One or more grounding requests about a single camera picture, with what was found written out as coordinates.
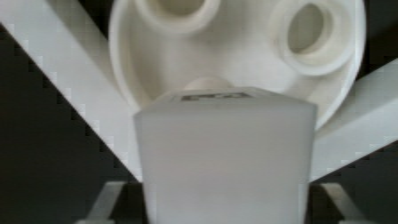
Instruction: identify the white U-shaped barrier frame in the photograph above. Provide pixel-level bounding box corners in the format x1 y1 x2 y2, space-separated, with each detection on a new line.
0 0 398 179

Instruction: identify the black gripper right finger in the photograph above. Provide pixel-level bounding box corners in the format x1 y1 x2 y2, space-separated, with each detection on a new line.
307 183 371 224

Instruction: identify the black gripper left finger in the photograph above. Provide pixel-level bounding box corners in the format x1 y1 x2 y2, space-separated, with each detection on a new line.
72 181 145 224

